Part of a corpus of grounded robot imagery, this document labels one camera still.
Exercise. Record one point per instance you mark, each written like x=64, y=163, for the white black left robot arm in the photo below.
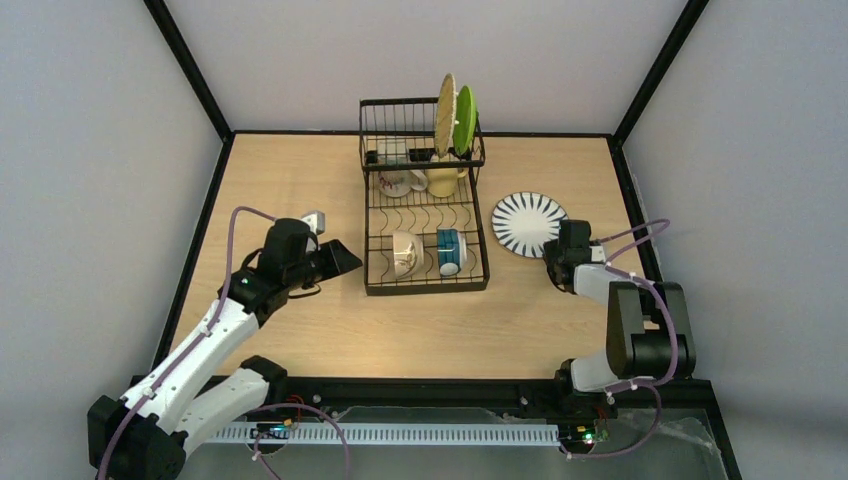
x=158, y=423

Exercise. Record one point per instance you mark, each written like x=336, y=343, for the white slotted cable duct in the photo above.
x=388, y=434

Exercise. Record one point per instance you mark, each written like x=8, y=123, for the yellow handled mug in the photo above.
x=443, y=182

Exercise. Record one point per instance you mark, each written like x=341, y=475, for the small white patterned bowl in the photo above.
x=408, y=252

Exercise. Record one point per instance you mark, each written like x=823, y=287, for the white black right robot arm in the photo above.
x=649, y=340

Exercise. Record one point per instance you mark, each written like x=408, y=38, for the green plate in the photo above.
x=466, y=115

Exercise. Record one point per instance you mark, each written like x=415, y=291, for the woven bamboo plate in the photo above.
x=445, y=119

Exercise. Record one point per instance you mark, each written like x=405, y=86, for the black aluminium frame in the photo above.
x=551, y=400

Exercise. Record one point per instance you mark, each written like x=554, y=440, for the left controller board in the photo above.
x=272, y=431

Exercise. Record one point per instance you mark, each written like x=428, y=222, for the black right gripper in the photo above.
x=556, y=258

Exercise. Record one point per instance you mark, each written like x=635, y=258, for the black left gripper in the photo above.
x=318, y=263

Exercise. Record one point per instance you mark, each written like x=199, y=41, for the right controller board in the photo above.
x=585, y=434

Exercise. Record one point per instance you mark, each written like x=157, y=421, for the white bowl dark rim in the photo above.
x=451, y=251

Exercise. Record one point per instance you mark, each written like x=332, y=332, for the blue striped white plate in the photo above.
x=523, y=222

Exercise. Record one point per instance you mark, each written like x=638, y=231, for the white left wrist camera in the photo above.
x=316, y=220

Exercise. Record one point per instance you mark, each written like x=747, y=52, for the black wire dish rack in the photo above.
x=397, y=134

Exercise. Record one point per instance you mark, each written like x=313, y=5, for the controller board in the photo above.
x=585, y=434
x=272, y=431

